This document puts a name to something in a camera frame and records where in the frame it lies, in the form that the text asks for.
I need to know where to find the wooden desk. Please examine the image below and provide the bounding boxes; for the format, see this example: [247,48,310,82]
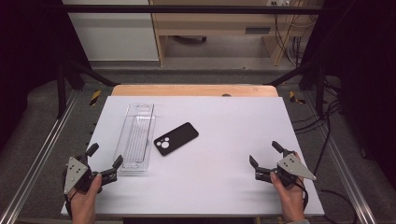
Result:
[148,0,325,67]

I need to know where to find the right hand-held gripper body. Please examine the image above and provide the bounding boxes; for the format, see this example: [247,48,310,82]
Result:
[255,151,318,187]

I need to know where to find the yellow black tape marker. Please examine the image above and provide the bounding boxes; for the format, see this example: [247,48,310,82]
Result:
[289,91,306,105]
[89,90,103,106]

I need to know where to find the clear plastic packaging box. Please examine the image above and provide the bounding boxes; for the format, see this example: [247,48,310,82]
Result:
[113,103,157,173]

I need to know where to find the black floor cables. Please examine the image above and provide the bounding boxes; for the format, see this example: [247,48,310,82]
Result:
[292,78,359,224]

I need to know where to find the person's right hand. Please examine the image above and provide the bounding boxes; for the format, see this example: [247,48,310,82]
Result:
[270,172,305,222]

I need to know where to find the black slanted frame strut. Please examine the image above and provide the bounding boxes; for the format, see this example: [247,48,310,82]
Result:
[263,58,327,119]
[56,58,120,119]

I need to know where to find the black hose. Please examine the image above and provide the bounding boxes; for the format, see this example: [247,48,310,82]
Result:
[172,35,208,45]

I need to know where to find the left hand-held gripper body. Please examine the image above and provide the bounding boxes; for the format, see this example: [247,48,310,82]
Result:
[64,153,119,195]

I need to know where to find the person's left hand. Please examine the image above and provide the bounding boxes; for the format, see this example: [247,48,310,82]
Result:
[68,173,103,218]

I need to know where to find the white power strip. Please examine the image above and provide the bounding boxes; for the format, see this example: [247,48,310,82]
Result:
[265,0,292,7]

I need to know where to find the white cabinet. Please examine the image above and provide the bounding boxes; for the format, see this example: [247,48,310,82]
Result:
[62,0,160,62]

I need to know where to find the hanging desk cables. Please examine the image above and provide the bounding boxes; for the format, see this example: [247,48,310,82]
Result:
[273,12,316,67]

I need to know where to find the aluminium floor rail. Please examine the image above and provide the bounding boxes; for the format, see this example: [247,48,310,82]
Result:
[302,92,378,224]
[0,90,79,224]

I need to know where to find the wooden table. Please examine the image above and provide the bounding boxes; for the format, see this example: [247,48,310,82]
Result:
[111,83,279,98]

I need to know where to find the black horizontal frame bar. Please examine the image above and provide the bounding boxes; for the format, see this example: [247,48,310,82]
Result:
[62,4,325,14]

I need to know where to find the right hand-held gripper cable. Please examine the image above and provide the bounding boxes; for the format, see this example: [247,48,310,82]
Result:
[295,178,310,213]

